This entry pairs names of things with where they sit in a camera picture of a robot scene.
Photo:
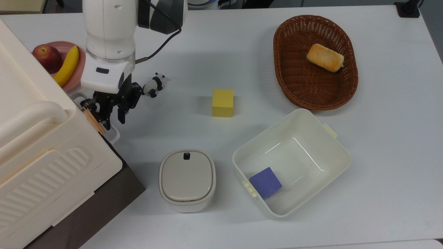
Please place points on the purple cube block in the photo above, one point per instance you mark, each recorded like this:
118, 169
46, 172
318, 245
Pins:
265, 182

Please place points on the yellow banana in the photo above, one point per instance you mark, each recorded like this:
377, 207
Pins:
67, 65

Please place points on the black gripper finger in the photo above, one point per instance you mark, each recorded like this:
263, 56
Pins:
104, 110
126, 107

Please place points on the pink plate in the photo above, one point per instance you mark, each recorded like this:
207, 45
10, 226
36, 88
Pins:
74, 77

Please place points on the yellow cube block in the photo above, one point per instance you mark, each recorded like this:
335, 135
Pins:
223, 103

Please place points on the light wooden desk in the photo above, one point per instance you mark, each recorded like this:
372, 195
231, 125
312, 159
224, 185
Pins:
20, 5

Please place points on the small lidded trash can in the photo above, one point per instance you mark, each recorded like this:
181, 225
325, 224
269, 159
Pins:
187, 180

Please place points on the cream plastic bin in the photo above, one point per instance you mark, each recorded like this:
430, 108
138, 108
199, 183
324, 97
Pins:
311, 155

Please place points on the panda toy figure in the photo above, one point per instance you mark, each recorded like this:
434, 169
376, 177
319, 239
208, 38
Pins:
155, 84

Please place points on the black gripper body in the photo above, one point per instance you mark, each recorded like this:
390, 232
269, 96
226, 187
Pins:
119, 97

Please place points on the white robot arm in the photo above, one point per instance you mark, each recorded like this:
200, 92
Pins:
107, 27

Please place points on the black table clamp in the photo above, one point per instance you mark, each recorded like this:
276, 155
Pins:
408, 10

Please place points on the brown wicker basket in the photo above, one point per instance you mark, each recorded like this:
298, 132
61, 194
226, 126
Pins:
301, 79

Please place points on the toasted bread piece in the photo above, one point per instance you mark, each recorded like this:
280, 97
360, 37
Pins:
325, 57

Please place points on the red apple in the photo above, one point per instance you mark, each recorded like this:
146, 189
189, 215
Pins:
48, 57

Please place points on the cream plastic storage box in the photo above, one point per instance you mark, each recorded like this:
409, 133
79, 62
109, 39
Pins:
34, 155

